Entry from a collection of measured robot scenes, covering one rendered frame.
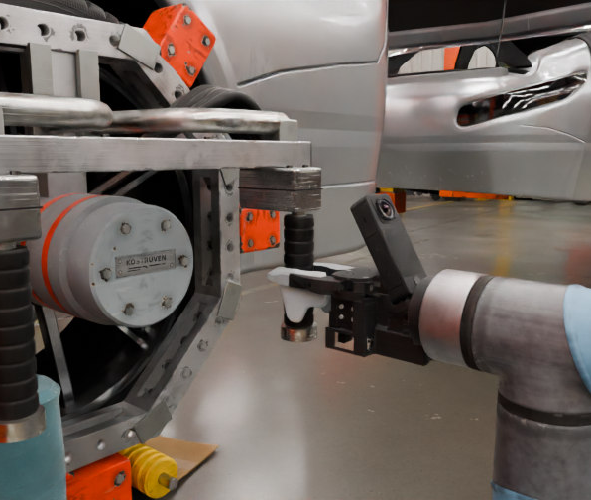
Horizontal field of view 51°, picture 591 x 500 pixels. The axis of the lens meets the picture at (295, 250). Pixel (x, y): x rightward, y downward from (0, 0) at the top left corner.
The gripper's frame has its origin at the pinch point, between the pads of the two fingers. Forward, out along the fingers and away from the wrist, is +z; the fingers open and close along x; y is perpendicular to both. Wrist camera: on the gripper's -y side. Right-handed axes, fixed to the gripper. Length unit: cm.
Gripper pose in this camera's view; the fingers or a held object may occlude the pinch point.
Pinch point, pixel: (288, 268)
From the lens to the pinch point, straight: 74.5
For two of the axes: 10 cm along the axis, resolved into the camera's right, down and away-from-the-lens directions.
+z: -7.5, -1.0, 6.5
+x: 6.6, -1.1, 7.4
